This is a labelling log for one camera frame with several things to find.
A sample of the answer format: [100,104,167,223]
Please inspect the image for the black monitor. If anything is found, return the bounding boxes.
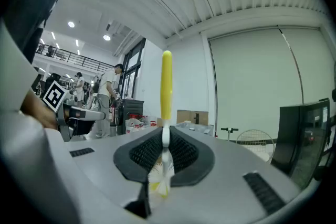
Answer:
[270,98,332,190]

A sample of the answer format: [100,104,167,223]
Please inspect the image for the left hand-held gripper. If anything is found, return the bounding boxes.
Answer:
[43,80,106,141]

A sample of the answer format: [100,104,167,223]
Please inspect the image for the stainless steel sink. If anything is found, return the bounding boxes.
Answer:
[175,121,215,137]

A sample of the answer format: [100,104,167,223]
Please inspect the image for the black balcony railing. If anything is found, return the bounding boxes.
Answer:
[36,44,114,73]

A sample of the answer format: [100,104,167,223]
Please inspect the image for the yellow dish brush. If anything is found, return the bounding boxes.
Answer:
[148,50,175,199]

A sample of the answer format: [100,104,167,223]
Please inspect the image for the black framed glass door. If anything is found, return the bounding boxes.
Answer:
[119,37,146,101]

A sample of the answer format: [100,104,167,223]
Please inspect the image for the brown cardboard sheet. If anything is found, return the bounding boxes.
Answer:
[176,109,209,125]

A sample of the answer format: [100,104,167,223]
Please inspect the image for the person's left forearm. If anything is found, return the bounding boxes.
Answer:
[20,90,59,131]

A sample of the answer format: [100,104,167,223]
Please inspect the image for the person's black shirt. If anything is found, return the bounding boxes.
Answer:
[0,0,79,64]

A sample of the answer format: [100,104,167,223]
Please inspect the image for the kick scooter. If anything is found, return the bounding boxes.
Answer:
[220,127,239,142]

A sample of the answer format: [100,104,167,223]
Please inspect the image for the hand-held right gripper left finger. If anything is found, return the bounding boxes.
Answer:
[65,127,164,219]

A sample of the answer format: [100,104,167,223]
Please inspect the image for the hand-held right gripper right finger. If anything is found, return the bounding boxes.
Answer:
[157,125,302,224]

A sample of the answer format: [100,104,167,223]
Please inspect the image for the black cabinet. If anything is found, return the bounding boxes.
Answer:
[117,99,145,136]

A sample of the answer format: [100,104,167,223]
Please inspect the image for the large clear water bottles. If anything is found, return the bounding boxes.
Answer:
[138,114,151,130]
[125,113,140,134]

